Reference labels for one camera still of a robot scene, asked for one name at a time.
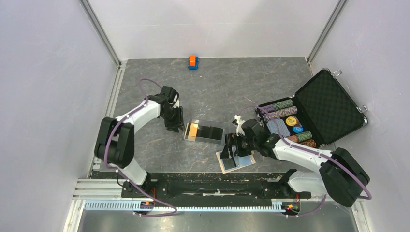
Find white slotted cable duct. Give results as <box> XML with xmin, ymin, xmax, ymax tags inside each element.
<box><xmin>84</xmin><ymin>200</ymin><xmax>297</xmax><ymax>213</ymax></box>

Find green blue poker chip stack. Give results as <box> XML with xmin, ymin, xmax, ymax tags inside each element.
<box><xmin>259</xmin><ymin>99</ymin><xmax>294</xmax><ymax>114</ymax></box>

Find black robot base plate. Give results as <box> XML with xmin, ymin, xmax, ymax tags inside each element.
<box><xmin>141</xmin><ymin>173</ymin><xmax>311</xmax><ymax>207</ymax></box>

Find clear acrylic card box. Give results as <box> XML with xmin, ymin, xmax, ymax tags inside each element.
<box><xmin>182</xmin><ymin>119</ymin><xmax>225</xmax><ymax>145</ymax></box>

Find aluminium frame post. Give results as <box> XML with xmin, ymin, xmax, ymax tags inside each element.
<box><xmin>79</xmin><ymin>0</ymin><xmax>122</xmax><ymax>68</ymax></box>
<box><xmin>306</xmin><ymin>0</ymin><xmax>348</xmax><ymax>65</ymax></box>

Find purple poker chip stack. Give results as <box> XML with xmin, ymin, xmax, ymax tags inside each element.
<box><xmin>263</xmin><ymin>106</ymin><xmax>298</xmax><ymax>120</ymax></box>

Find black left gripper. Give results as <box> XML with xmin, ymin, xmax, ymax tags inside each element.
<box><xmin>161</xmin><ymin>105</ymin><xmax>186</xmax><ymax>133</ymax></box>

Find blue patterned playing card deck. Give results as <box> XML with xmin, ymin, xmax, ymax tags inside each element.
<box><xmin>266</xmin><ymin>118</ymin><xmax>291</xmax><ymax>137</ymax></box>

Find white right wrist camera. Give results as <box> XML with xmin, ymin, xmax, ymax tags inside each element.
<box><xmin>233</xmin><ymin>115</ymin><xmax>246</xmax><ymax>136</ymax></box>

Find beige leather card holder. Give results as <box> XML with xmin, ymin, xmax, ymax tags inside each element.
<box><xmin>216</xmin><ymin>151</ymin><xmax>256</xmax><ymax>174</ymax></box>

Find blue round chip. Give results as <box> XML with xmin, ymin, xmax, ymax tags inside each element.
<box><xmin>292</xmin><ymin>125</ymin><xmax>304</xmax><ymax>133</ymax></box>

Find brown poker chip stack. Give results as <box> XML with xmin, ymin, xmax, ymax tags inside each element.
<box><xmin>286</xmin><ymin>131</ymin><xmax>317</xmax><ymax>148</ymax></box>

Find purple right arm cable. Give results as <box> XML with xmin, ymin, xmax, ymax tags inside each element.
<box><xmin>236</xmin><ymin>105</ymin><xmax>373</xmax><ymax>218</ymax></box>

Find yellow dealer button chip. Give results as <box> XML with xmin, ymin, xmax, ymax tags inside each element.
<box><xmin>285</xmin><ymin>116</ymin><xmax>299</xmax><ymax>127</ymax></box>

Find black and yellow credit cards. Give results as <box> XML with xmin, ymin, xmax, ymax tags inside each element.
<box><xmin>186</xmin><ymin>121</ymin><xmax>224</xmax><ymax>144</ymax></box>

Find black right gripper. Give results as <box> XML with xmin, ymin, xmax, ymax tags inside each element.
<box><xmin>220</xmin><ymin>132</ymin><xmax>258</xmax><ymax>159</ymax></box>

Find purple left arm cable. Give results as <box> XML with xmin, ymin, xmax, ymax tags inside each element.
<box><xmin>104</xmin><ymin>78</ymin><xmax>178</xmax><ymax>218</ymax></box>

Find aluminium frame post left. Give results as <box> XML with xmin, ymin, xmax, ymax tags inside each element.
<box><xmin>79</xmin><ymin>0</ymin><xmax>122</xmax><ymax>68</ymax></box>

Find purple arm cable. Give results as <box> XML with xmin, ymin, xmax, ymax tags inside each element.
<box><xmin>104</xmin><ymin>78</ymin><xmax>178</xmax><ymax>218</ymax></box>
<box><xmin>236</xmin><ymin>105</ymin><xmax>373</xmax><ymax>218</ymax></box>

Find black poker chip case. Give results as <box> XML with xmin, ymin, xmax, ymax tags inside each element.
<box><xmin>255</xmin><ymin>68</ymin><xmax>368</xmax><ymax>147</ymax></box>

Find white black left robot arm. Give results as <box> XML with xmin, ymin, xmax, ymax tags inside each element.
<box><xmin>94</xmin><ymin>86</ymin><xmax>184</xmax><ymax>197</ymax></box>

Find aluminium frame post right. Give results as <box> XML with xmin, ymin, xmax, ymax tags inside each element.
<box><xmin>306</xmin><ymin>0</ymin><xmax>348</xmax><ymax>65</ymax></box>

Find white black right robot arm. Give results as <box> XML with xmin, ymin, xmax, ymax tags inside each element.
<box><xmin>219</xmin><ymin>116</ymin><xmax>371</xmax><ymax>207</ymax></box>

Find orange and blue toy car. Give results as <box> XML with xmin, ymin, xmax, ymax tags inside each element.
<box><xmin>188</xmin><ymin>55</ymin><xmax>199</xmax><ymax>70</ymax></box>

